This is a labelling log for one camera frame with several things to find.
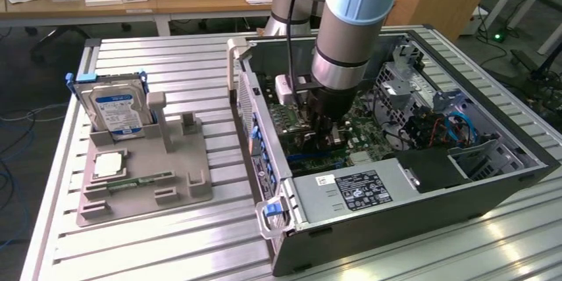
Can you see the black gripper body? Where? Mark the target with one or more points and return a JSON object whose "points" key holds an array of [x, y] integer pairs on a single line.
{"points": [[329, 103]]}

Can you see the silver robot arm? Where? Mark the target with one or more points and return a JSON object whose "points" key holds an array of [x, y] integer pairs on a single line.
{"points": [[348, 47]]}

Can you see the long blue expansion slot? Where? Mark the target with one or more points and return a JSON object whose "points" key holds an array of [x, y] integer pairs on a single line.
{"points": [[321, 153]]}

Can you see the green motherboard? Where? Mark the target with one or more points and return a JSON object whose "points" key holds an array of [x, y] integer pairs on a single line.
{"points": [[365, 136]]}

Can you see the short blue expansion slot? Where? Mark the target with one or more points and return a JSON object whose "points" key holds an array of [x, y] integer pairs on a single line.
{"points": [[296, 157]]}

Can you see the silver chipset heatsink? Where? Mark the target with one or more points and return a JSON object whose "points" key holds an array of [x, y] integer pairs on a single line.
{"points": [[363, 158]]}

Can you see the metal disk bay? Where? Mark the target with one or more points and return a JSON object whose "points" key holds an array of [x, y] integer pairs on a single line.
{"points": [[397, 93]]}

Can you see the grey power supply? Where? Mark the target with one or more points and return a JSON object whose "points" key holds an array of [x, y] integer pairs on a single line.
{"points": [[373, 189]]}

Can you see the blue case latch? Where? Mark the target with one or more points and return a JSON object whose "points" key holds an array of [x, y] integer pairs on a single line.
{"points": [[272, 210]]}

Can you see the open black PC case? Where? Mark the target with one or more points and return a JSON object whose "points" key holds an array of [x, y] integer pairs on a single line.
{"points": [[396, 245]]}

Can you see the wooden cabinet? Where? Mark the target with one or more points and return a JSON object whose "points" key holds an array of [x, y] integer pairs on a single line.
{"points": [[444, 1]]}

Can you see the grey parts rack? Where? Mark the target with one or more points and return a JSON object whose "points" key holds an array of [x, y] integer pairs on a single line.
{"points": [[145, 159]]}

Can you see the green RAM stick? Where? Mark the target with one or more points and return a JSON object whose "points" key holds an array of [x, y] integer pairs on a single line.
{"points": [[145, 180]]}

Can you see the silver hard disk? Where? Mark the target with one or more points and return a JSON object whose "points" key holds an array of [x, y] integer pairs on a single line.
{"points": [[114, 113]]}

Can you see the silver CPU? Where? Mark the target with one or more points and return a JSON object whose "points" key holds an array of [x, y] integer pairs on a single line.
{"points": [[109, 164]]}

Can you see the blue disk carrier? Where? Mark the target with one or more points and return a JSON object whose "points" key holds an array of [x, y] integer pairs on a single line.
{"points": [[86, 77]]}

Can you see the black chair base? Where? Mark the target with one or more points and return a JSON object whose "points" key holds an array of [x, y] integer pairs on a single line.
{"points": [[57, 39]]}

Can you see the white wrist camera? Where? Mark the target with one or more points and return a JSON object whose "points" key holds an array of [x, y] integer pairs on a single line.
{"points": [[285, 90]]}

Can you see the black plastic air duct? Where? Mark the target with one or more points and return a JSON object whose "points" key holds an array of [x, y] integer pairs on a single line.
{"points": [[433, 169]]}

